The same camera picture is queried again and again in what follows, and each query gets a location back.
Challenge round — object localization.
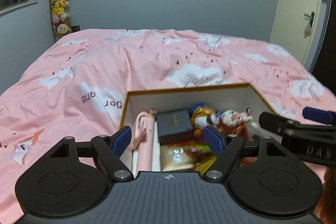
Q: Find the gold glitter packet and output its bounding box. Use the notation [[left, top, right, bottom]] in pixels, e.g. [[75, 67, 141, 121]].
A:
[[160, 145, 197, 172]]

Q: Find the pink bed duvet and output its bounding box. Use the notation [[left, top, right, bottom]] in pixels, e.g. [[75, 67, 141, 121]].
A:
[[1, 29, 335, 223]]

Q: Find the sailor plush toy blue hat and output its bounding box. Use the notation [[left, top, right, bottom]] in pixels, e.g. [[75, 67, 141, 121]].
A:
[[189, 103, 221, 138]]

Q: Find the cream door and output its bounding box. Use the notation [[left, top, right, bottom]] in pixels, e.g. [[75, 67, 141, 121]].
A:
[[269, 0, 330, 71]]

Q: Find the door handle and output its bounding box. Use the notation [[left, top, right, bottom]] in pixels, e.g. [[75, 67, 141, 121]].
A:
[[303, 11, 315, 38]]

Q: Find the red gold packet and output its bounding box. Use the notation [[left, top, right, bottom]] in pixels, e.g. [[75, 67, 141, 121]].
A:
[[167, 134, 258, 175]]

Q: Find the orange cardboard box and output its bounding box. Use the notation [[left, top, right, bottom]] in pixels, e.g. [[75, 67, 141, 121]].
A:
[[120, 84, 274, 175]]

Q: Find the white pink crochet bunny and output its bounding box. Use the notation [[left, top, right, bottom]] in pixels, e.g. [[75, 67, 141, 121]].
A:
[[220, 110, 244, 135]]

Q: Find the dark grey gift box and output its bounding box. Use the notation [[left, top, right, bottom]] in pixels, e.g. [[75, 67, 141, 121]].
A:
[[157, 109, 193, 145]]

